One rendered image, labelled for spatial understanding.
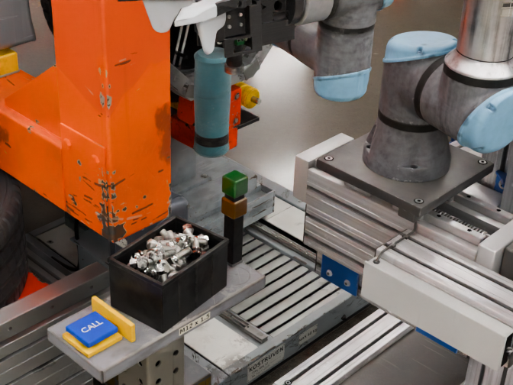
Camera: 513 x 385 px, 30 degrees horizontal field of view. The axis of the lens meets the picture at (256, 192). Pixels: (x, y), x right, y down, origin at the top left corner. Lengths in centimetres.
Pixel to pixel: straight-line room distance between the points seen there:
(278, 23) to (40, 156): 98
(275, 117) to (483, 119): 223
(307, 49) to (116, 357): 75
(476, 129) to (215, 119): 97
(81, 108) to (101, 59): 14
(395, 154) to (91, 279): 78
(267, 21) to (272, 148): 222
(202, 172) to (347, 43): 155
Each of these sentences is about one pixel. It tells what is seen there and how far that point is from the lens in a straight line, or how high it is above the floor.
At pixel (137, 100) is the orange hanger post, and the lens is 185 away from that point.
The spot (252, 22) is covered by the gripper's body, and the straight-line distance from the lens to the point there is 116.
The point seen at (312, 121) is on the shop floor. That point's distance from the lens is 361.
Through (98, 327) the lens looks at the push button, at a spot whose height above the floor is 48.
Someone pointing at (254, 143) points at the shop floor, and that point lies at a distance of 343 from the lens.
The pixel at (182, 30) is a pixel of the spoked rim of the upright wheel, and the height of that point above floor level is 72.
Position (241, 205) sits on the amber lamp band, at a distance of 194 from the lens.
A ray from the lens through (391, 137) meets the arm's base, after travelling 161.
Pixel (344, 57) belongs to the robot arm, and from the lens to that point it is 128.
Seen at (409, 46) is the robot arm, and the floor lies 105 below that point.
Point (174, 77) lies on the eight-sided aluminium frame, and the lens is 234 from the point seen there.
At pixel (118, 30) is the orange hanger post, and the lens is 177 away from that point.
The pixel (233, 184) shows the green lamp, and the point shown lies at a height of 65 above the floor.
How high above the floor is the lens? 163
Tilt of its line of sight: 31 degrees down
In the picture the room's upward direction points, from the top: 3 degrees clockwise
